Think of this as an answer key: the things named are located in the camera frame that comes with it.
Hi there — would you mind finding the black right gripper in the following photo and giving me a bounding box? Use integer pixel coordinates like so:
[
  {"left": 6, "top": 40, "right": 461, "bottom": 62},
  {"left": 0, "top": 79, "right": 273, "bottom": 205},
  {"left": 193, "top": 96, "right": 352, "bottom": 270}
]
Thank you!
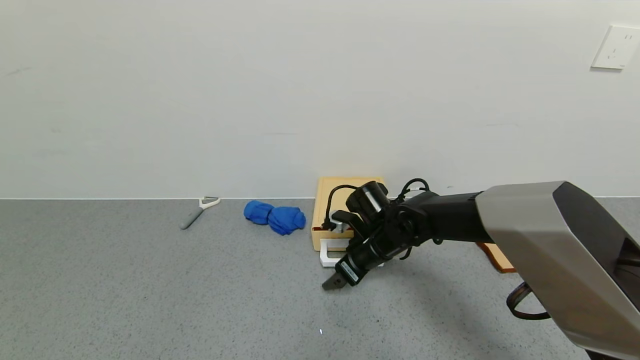
[{"left": 321, "top": 238, "right": 383, "bottom": 291}]

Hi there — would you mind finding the yellow drawer with white handle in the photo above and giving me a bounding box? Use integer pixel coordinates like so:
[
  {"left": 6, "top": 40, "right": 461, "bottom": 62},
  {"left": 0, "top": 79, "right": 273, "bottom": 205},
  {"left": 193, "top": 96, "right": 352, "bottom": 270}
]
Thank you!
[{"left": 312, "top": 227, "right": 386, "bottom": 268}]

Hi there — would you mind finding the yellow drawer cabinet case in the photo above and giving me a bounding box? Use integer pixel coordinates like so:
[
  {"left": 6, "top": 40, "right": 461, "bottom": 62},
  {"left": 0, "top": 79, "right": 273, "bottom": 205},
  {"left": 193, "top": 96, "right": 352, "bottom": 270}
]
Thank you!
[{"left": 311, "top": 176, "right": 386, "bottom": 238}]

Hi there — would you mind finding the blue crumpled cloth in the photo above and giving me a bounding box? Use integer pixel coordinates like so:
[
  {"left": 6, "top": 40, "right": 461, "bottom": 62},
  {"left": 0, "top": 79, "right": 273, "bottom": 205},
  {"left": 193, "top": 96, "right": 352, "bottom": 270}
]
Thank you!
[{"left": 243, "top": 200, "right": 307, "bottom": 236}]

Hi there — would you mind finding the grey and white peeler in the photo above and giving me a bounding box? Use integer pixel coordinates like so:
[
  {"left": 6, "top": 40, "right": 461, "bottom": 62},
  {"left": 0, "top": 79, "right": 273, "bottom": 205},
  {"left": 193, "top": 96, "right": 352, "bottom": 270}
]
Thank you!
[{"left": 180, "top": 196, "right": 221, "bottom": 231}]

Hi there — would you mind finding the brown toast slice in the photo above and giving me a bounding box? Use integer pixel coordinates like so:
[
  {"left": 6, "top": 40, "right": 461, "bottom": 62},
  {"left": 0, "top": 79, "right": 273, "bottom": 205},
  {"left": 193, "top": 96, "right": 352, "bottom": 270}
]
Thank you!
[{"left": 477, "top": 242, "right": 517, "bottom": 274}]

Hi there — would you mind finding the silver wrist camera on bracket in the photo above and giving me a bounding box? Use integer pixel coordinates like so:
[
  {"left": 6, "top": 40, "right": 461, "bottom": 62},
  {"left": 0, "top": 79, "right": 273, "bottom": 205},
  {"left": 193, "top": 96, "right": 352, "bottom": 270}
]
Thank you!
[{"left": 331, "top": 210, "right": 362, "bottom": 235}]

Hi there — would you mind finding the black camera cable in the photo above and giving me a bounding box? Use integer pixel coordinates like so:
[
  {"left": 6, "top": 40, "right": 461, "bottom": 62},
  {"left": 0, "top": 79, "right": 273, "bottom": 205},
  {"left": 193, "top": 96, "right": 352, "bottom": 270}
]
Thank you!
[{"left": 322, "top": 184, "right": 359, "bottom": 232}]

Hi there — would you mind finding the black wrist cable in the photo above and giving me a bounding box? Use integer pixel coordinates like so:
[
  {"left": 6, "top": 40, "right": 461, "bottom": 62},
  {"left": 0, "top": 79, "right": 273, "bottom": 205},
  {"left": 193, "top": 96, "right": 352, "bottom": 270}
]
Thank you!
[{"left": 398, "top": 178, "right": 432, "bottom": 202}]

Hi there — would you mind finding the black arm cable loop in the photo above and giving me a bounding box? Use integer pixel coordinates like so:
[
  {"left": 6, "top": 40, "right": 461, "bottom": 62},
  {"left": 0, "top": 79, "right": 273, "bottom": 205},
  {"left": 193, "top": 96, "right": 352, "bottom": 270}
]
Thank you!
[{"left": 506, "top": 281, "right": 552, "bottom": 321}]

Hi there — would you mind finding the white wall outlet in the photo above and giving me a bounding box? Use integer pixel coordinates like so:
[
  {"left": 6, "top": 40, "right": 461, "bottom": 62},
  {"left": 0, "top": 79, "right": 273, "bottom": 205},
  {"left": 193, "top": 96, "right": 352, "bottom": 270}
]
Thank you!
[{"left": 590, "top": 25, "right": 640, "bottom": 71}]

